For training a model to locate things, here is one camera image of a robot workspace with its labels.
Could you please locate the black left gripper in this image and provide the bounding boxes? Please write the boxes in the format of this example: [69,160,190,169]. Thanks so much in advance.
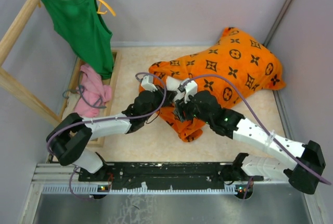
[143,83,176,120]

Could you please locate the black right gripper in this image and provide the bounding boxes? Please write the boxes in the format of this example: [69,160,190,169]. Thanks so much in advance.
[174,90,212,125]

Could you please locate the orange patterned pillowcase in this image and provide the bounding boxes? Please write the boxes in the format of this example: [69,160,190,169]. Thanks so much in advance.
[138,27,286,143]

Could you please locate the white pillow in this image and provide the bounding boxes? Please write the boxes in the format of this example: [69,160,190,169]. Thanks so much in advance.
[166,76,183,94]

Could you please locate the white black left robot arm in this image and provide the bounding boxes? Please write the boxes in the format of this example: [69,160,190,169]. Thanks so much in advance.
[46,89,176,181]

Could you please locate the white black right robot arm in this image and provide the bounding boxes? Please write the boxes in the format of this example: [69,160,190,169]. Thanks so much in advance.
[174,91,326,195]

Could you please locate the grey clothes hanger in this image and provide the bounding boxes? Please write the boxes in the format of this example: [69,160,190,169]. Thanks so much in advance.
[62,68,112,109]

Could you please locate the pink cloth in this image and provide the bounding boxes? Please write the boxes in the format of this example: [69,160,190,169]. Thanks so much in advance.
[74,64,112,118]

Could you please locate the cream cloth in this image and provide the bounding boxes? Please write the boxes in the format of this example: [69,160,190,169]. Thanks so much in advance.
[62,97,80,120]

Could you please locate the wooden tray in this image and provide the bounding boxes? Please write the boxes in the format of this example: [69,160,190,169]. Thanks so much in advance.
[59,50,121,148]

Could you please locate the green tank top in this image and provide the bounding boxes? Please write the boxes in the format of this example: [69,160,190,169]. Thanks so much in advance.
[41,0,114,80]

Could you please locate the wooden clothes rack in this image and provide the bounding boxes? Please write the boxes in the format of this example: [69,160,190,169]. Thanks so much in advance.
[1,0,76,126]

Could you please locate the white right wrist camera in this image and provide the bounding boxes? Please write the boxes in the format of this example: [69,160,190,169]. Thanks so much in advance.
[173,78,198,104]

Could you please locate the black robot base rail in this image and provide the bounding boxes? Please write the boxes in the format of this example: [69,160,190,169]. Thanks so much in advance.
[79,162,250,190]

